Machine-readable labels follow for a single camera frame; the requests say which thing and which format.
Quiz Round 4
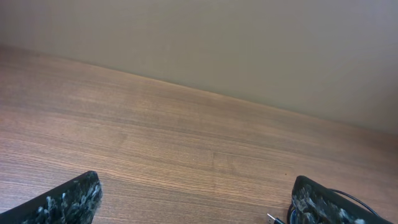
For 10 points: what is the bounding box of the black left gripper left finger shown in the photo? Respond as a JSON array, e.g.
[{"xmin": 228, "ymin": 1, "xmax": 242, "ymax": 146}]
[{"xmin": 1, "ymin": 170, "xmax": 103, "ymax": 224}]

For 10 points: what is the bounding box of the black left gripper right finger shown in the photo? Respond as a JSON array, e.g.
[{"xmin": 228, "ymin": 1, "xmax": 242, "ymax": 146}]
[{"xmin": 291, "ymin": 175, "xmax": 392, "ymax": 224}]

